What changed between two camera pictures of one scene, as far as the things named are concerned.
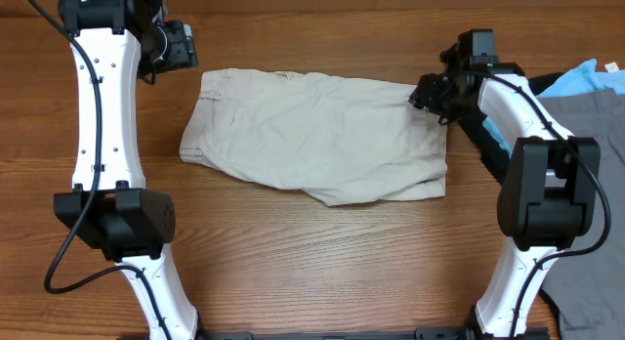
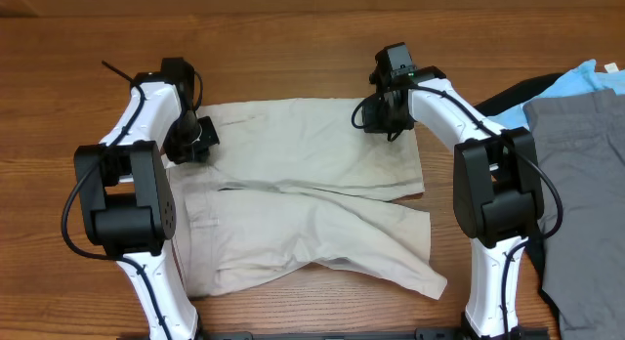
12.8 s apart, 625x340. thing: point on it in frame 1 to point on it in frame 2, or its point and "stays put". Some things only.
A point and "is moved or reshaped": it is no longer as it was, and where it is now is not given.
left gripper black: x=184 y=49 to x=182 y=153
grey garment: x=588 y=289 stays put
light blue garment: x=586 y=79 stays put
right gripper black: x=423 y=92 to x=371 y=124
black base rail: x=418 y=333 stays put
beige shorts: x=342 y=140 is moved or reshaped
